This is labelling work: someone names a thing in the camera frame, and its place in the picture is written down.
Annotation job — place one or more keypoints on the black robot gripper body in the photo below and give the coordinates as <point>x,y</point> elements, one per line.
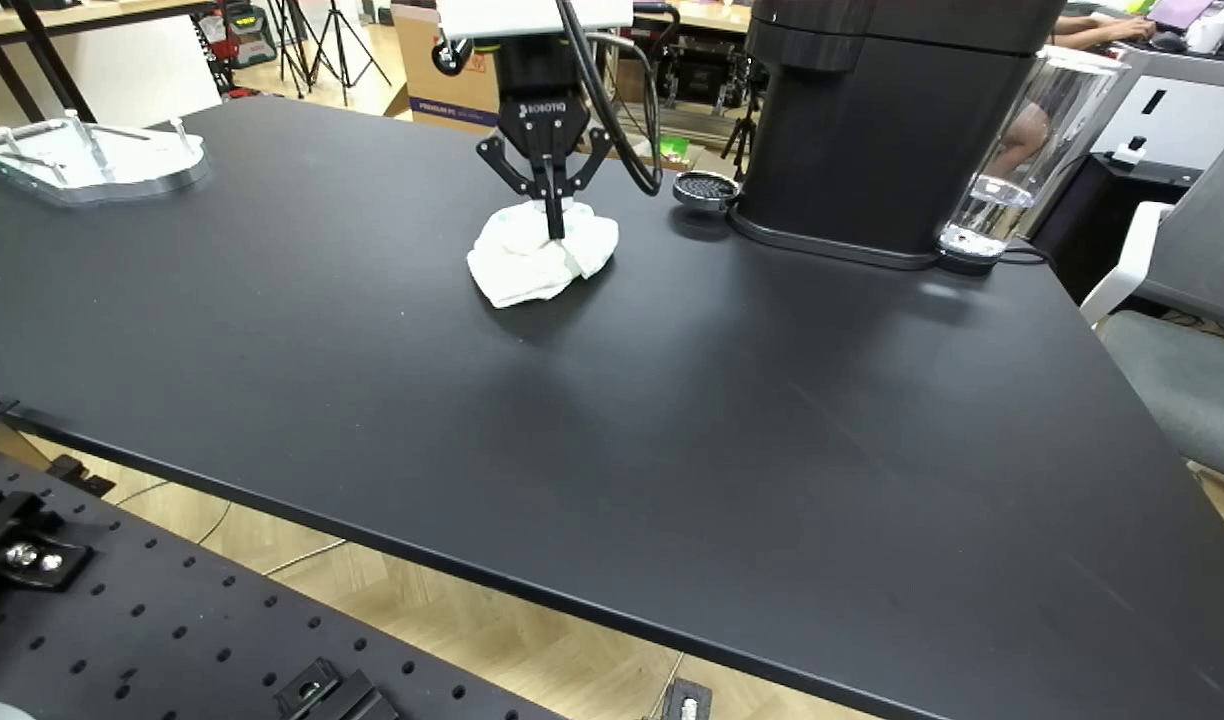
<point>543,117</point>

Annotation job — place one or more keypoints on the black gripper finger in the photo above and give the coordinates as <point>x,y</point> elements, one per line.
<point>598,153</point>
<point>491,151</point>

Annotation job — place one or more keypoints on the white cloth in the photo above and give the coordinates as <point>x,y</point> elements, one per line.
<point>517,260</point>

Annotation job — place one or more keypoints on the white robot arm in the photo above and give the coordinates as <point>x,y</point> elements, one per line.
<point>482,25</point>

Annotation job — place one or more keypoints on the black round drip cap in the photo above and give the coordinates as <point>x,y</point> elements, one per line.
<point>704,194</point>

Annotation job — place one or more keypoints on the black coffee machine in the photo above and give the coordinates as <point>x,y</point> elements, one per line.
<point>878,115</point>

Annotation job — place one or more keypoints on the grey office chair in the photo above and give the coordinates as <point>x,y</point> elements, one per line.
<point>1162,312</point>

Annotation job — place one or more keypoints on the black perforated breadboard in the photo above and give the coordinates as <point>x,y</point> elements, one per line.
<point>109,616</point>

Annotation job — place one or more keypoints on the black camera tripod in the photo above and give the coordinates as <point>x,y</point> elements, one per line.
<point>320,43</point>

